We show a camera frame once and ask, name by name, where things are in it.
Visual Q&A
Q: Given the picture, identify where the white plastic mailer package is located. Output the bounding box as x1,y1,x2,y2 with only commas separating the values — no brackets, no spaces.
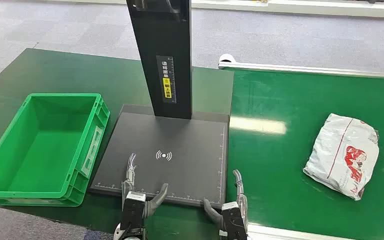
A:
302,113,380,202

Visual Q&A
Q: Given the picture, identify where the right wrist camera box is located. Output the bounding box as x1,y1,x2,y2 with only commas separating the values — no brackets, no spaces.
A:
220,201,249,240

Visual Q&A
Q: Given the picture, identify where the black and yellow warning label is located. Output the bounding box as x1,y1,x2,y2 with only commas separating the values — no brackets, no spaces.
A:
155,55,178,105

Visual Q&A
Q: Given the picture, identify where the green conveyor belt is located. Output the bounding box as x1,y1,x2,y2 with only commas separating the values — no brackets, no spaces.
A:
225,67,384,240

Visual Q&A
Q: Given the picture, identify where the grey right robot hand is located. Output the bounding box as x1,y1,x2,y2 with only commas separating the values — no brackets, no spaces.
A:
202,169,249,232

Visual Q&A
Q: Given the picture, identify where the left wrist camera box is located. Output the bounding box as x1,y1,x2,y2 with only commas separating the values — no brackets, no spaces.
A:
120,191,147,233

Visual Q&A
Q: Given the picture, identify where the black inbound scanner machine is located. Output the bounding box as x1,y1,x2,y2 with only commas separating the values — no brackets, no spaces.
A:
88,0,231,210

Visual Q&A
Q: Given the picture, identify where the silver conveyor side rail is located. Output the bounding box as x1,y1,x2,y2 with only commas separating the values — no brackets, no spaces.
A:
245,222,359,240
217,61,384,80

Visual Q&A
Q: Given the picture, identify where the white low ledge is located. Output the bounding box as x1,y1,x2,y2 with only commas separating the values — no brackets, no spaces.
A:
42,0,384,19

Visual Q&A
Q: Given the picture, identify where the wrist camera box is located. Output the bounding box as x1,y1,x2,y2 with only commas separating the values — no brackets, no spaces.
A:
120,191,147,233
220,201,249,240

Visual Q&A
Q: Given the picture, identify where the green plastic crate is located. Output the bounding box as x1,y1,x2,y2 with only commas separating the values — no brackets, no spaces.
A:
0,93,111,208

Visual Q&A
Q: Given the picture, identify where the white conveyor roller end cap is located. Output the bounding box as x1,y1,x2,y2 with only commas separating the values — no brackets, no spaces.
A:
218,53,237,66

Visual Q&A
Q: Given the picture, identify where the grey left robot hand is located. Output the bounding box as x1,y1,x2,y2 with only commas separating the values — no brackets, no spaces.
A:
121,152,170,220

